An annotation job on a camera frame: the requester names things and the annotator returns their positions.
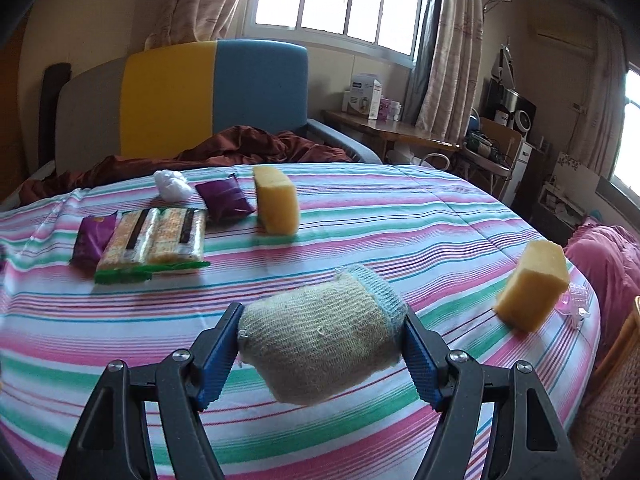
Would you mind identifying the maroon cloth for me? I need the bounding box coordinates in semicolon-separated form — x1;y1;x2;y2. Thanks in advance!
20;125;353;206

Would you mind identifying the grey yellow blue armchair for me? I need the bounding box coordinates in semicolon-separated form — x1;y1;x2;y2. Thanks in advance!
0;39;383;201

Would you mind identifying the beige knitted sock roll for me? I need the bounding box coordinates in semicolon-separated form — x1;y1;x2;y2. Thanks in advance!
237;263;408;405

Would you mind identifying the pink patterned curtain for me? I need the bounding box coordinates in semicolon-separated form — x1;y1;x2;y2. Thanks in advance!
145;0;256;48
405;0;483;143

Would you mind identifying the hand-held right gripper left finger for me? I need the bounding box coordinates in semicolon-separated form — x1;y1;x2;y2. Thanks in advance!
57;302;246;480

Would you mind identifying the wooden desk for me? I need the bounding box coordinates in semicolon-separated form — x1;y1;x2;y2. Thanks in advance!
320;109;461;163

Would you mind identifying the purple snack packet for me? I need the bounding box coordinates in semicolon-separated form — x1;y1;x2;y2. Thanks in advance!
69;212;121;268
194;174;253;225

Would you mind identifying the clear plastic clip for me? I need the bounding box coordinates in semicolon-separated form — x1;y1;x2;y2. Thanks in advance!
562;282;591;328

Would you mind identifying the pink blanket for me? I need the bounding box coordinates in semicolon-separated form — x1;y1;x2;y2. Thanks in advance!
565;217;640;361

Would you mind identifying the clear cracker pack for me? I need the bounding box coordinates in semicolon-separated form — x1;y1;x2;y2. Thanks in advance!
94;207;211;283

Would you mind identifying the wicker chair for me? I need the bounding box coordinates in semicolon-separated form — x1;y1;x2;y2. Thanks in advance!
570;295;640;480

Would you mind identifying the silver pot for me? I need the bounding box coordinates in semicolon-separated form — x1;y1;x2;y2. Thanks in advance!
500;87;523;126

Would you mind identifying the side window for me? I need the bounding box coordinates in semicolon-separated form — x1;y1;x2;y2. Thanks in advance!
612;65;640;191

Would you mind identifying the white cabinet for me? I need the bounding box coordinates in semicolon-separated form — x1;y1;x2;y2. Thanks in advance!
500;140;533;206

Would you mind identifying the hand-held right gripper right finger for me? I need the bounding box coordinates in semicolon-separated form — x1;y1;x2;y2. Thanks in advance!
400;310;583;480

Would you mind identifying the cardboard box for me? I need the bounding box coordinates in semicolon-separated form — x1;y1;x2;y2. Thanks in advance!
480;117;523;161

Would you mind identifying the white printed carton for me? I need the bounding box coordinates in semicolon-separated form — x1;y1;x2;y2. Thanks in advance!
341;74;383;120

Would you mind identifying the yellow sponge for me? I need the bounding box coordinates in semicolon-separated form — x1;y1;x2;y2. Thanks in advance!
494;240;571;333
252;165;301;236

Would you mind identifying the white crumpled plastic bag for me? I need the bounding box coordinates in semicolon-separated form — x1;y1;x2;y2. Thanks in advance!
152;170;193;200

